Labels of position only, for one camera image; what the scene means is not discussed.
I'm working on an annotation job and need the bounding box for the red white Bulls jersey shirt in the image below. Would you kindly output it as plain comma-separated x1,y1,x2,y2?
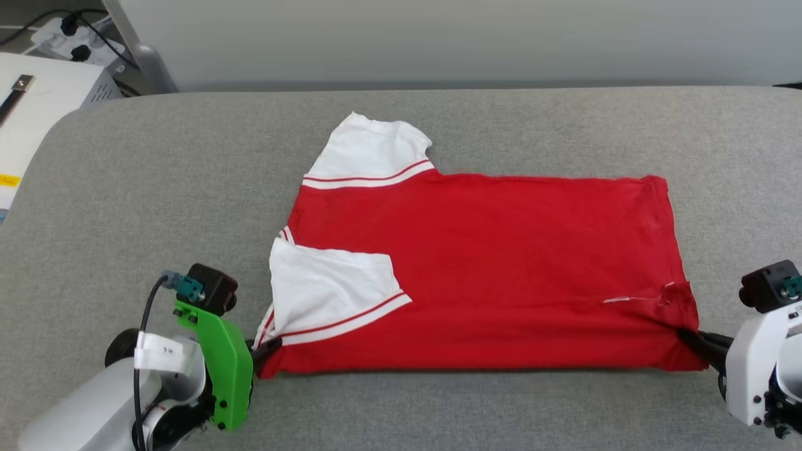
253,111,709,380

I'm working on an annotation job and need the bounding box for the white paper tag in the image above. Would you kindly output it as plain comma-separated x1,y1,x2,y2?
133,331,195,376

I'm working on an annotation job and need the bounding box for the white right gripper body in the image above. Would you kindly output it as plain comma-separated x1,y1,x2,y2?
726,300,802,427

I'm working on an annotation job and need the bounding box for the grey partition post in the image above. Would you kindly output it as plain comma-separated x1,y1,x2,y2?
102,0,180,95

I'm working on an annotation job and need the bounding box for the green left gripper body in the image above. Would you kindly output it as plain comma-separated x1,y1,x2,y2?
174,301,255,432

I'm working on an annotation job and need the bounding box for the black cable with teal plug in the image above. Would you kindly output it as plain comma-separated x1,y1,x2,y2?
132,271,206,451

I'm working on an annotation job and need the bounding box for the white equipment box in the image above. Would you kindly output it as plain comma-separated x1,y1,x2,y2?
0,52,123,224

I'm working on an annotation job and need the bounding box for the white power strip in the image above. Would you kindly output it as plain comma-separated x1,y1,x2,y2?
30,16,126,67

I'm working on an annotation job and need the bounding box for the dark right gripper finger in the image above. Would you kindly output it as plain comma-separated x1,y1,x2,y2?
678,329,729,376
698,331,734,353

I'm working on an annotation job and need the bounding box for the black power cable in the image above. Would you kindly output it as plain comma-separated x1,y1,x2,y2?
0,9,142,71

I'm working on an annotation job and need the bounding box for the black strap handle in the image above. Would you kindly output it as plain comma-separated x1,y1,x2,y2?
0,74,35,126

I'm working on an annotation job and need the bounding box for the white partition panel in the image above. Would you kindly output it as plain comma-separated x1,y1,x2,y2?
119,0,802,90

